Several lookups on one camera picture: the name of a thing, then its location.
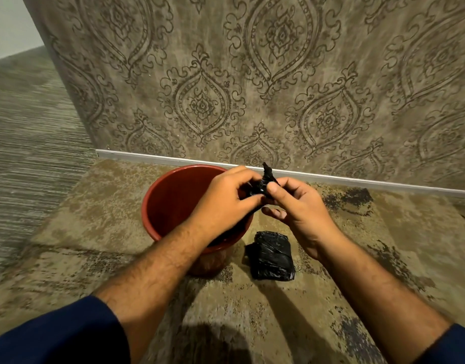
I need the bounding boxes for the person's right hand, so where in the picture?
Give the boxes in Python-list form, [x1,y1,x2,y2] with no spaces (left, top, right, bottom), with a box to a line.
[261,177,344,262]

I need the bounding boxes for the person's left hand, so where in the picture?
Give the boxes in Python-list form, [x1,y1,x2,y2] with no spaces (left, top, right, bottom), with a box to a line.
[187,165,266,247]

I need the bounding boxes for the black plastic garbage bag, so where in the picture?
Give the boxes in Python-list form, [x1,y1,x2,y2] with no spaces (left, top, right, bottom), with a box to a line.
[208,162,281,247]

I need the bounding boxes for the person's right forearm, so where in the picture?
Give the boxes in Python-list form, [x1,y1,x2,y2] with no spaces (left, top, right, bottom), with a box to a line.
[316,231,465,364]

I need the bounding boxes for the person's left forearm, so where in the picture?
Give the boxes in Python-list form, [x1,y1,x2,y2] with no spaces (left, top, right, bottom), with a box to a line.
[0,221,214,364]

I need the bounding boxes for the white baseboard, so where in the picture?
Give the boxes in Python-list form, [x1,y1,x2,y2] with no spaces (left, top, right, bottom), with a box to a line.
[96,149,465,199]

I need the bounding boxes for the roll of black garbage bags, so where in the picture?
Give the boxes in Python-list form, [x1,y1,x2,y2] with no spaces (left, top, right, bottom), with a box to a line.
[245,231,296,282]

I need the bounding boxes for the red plastic bucket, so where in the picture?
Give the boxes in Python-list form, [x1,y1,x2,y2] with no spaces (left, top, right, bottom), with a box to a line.
[141,165,254,277]

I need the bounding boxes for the beige patterned rug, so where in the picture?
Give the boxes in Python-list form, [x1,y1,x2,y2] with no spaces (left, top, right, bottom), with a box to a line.
[0,159,465,364]

